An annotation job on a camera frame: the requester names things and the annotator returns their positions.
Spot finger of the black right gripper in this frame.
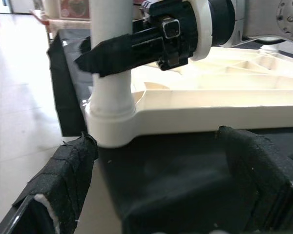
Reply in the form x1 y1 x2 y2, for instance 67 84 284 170
79 36 92 57
75 28 165 78

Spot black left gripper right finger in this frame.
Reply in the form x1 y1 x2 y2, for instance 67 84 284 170
216 125 293 234

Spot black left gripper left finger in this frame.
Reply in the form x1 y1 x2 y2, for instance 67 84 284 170
0 133 101 234

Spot white plastic table leg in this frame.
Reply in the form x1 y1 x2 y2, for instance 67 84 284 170
89 0 137 117
257 43 281 53

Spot white plastic table top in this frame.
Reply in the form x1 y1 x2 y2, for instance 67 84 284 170
84 46 293 149

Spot grey stone ledge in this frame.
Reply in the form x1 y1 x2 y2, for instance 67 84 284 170
30 9 92 34

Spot white cabinet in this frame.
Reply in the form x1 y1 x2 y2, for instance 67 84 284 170
8 0 36 15

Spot black tablecloth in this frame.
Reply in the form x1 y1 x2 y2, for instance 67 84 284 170
46 29 293 234

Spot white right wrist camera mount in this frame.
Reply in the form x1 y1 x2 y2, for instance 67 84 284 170
188 0 213 61

